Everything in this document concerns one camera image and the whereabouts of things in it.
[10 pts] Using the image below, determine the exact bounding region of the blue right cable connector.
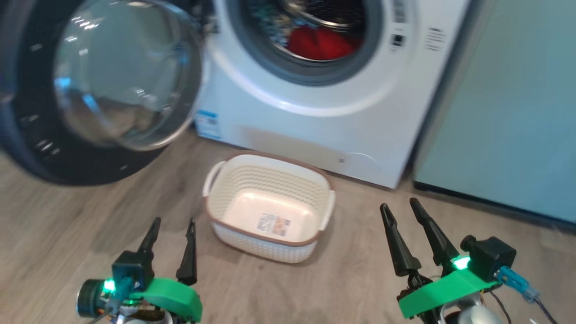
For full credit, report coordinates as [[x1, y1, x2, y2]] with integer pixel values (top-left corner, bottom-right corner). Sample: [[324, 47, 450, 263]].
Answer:
[[495, 266, 540, 304]]

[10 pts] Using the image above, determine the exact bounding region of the red and white garment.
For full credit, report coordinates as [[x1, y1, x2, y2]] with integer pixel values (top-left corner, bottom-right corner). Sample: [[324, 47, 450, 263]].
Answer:
[[288, 25, 363, 62]]

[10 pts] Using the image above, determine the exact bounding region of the white washing machine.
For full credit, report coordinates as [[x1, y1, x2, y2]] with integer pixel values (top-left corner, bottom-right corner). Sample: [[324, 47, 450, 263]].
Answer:
[[193, 0, 474, 190]]

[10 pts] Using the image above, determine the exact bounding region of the teal cabinet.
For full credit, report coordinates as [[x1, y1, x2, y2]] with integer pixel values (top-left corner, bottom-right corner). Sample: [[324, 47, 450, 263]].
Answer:
[[411, 0, 576, 226]]

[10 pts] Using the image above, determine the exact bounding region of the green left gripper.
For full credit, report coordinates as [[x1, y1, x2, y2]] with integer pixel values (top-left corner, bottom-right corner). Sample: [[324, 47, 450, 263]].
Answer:
[[130, 217, 203, 324]]

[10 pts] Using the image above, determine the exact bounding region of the round glass washing machine door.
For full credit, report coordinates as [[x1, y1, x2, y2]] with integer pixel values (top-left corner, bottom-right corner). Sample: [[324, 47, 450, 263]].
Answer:
[[0, 0, 208, 186]]

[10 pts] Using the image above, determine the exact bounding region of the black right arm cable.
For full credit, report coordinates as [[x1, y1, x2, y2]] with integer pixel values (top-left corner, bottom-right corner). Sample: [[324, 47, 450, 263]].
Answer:
[[488, 290, 559, 324]]

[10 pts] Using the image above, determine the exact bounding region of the blue cable connector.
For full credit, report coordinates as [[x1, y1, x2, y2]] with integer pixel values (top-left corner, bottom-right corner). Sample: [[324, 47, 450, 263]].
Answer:
[[105, 276, 134, 316], [495, 266, 540, 304]]

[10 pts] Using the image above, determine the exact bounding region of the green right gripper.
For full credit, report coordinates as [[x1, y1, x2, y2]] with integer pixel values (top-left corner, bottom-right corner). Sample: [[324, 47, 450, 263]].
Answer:
[[380, 198, 501, 320]]

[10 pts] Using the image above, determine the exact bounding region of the colourful basket bottom sticker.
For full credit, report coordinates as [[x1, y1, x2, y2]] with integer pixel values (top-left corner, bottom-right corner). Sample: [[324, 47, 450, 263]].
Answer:
[[257, 212, 292, 237]]

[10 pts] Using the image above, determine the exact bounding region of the blue energy label sticker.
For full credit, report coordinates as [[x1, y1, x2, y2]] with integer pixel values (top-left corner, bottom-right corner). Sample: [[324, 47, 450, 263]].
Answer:
[[194, 109, 222, 140]]

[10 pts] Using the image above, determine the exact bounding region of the blue left cable connector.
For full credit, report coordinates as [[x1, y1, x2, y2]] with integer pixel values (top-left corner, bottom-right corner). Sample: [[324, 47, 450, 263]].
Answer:
[[105, 276, 134, 316]]

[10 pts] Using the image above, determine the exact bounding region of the cream plastic laundry basket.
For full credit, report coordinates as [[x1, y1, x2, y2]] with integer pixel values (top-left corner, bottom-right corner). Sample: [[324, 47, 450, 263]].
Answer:
[[202, 151, 336, 265]]

